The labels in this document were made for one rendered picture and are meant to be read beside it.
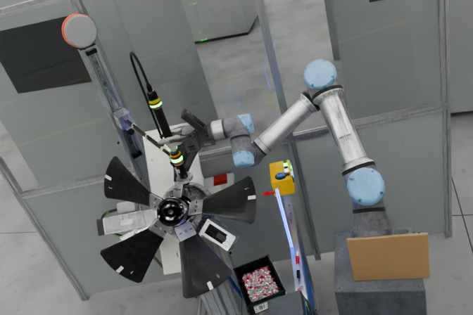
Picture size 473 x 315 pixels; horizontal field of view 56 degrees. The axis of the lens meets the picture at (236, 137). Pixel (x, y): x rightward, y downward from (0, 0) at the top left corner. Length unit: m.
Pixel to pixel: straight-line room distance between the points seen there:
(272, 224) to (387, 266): 1.37
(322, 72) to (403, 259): 0.69
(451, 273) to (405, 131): 0.93
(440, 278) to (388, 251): 1.45
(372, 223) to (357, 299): 0.28
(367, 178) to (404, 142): 1.22
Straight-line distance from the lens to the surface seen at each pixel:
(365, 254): 1.63
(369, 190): 1.52
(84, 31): 2.27
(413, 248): 1.63
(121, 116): 2.28
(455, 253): 3.19
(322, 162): 2.67
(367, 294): 1.71
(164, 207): 1.90
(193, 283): 1.91
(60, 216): 3.11
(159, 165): 2.21
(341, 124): 1.58
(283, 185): 2.12
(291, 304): 1.38
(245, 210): 1.84
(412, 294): 1.72
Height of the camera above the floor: 2.33
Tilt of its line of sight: 30 degrees down
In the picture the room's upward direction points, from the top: 17 degrees counter-clockwise
